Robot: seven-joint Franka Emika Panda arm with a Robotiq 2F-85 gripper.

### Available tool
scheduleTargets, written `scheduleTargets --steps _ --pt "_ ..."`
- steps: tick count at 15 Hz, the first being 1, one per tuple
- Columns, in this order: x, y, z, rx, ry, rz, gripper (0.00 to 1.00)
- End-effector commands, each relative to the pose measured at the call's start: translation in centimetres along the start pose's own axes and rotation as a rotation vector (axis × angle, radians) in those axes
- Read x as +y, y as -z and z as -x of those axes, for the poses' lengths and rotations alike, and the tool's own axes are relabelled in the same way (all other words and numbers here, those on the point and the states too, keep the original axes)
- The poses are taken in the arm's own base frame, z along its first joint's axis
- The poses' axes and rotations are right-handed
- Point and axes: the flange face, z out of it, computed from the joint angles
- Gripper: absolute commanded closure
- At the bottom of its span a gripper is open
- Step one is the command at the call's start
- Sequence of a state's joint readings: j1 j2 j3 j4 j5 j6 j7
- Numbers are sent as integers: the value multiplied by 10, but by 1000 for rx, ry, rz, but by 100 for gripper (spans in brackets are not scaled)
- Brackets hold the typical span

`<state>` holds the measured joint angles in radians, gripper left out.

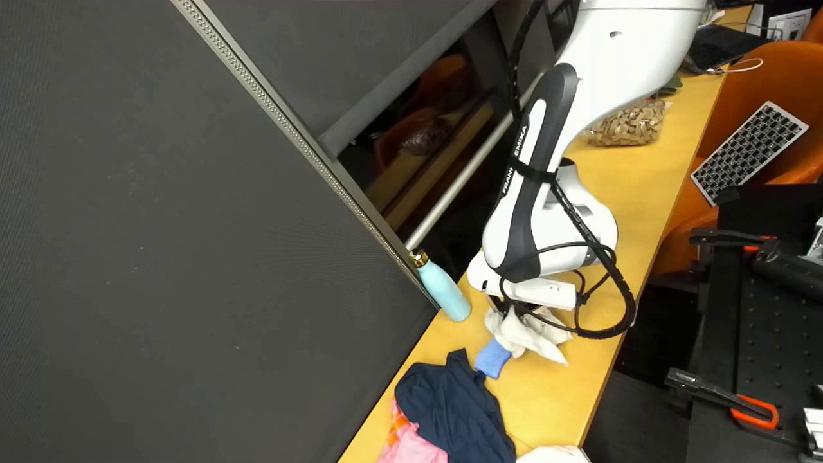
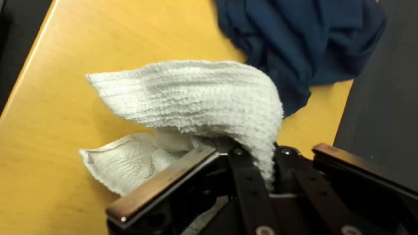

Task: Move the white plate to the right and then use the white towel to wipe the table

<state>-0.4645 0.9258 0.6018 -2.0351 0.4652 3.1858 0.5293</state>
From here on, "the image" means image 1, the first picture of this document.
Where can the blue sponge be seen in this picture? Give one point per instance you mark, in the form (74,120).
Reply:
(491,361)

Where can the white towel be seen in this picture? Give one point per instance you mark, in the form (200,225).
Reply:
(522,335)

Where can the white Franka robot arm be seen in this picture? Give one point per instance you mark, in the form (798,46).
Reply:
(617,51)

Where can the metal handrail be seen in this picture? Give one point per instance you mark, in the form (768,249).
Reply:
(454,189)

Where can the light blue bottle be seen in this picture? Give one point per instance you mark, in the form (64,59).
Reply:
(447,294)

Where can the aluminium blind edge bar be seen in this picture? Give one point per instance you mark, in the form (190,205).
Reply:
(285,108)

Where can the navy blue cloth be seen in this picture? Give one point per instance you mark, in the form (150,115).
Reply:
(454,412)

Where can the small dark grey blind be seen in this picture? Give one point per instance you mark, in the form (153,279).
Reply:
(342,51)

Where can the pink cloth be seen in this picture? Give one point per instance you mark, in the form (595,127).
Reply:
(414,450)

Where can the large dark grey blind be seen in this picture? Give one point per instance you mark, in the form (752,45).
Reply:
(170,213)

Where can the clear bag of snacks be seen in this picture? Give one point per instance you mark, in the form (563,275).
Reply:
(631,123)

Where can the cream white cloth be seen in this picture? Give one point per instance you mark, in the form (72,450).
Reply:
(554,452)

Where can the black flat item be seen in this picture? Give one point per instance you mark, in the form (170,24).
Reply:
(721,41)

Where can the black mounting stand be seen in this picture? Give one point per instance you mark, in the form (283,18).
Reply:
(771,343)

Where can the orange chair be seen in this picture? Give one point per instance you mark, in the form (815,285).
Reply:
(771,77)

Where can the grey window frame post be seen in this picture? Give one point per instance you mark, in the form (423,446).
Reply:
(504,41)

